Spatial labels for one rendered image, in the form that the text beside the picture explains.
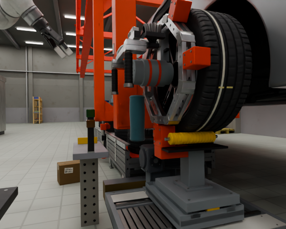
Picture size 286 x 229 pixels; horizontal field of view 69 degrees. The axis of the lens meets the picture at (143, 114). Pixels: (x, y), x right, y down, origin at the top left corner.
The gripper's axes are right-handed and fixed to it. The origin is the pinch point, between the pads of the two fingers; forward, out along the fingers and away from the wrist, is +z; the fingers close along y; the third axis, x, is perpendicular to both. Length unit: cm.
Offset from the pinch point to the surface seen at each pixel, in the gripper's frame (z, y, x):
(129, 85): 21, -47, 2
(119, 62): 20.1, -13.3, -16.9
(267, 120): 442, 133, -336
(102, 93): 94, 198, -61
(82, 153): 36, -27, 34
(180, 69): 28, -58, -16
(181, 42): 20, -58, -24
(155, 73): 30, -39, -17
